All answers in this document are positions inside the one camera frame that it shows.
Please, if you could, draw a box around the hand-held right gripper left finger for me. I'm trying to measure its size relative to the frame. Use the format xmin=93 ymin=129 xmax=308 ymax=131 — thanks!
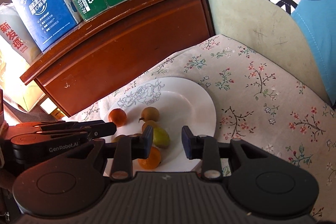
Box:
xmin=78 ymin=126 xmax=154 ymax=180

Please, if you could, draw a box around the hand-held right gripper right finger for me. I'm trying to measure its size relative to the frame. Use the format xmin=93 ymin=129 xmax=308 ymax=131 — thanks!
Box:
xmin=182 ymin=126 xmax=265 ymax=179

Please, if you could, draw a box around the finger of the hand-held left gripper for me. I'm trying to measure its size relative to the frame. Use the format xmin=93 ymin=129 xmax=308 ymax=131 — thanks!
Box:
xmin=15 ymin=120 xmax=106 ymax=132
xmin=34 ymin=122 xmax=117 ymax=141

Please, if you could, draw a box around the green jujube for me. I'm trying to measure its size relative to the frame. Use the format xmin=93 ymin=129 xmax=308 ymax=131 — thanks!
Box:
xmin=153 ymin=127 xmax=171 ymax=148

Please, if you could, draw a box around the small orange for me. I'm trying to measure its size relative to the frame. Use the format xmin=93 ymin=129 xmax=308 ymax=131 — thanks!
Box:
xmin=138 ymin=147 xmax=161 ymax=170
xmin=108 ymin=108 xmax=127 ymax=127

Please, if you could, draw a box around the white plate with flower print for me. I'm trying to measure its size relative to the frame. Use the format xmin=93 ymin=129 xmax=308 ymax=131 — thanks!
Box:
xmin=103 ymin=77 xmax=217 ymax=177

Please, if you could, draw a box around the cardboard box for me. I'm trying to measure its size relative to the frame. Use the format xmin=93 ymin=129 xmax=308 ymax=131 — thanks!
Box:
xmin=39 ymin=97 xmax=66 ymax=119

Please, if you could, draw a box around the brown wooden cabinet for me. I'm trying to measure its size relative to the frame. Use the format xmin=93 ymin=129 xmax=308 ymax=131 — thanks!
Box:
xmin=20 ymin=0 xmax=216 ymax=117

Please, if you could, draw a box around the white and orange paper bag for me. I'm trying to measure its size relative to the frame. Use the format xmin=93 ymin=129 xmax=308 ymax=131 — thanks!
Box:
xmin=0 ymin=2 xmax=45 ymax=112

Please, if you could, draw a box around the floral tablecloth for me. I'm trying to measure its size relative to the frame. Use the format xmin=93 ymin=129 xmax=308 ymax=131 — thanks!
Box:
xmin=66 ymin=34 xmax=336 ymax=224

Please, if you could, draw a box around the blue carton box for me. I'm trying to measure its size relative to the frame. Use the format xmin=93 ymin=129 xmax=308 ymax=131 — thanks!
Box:
xmin=7 ymin=0 xmax=83 ymax=52

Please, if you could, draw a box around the pale green cushion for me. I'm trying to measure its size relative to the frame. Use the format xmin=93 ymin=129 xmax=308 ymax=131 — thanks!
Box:
xmin=207 ymin=0 xmax=331 ymax=104

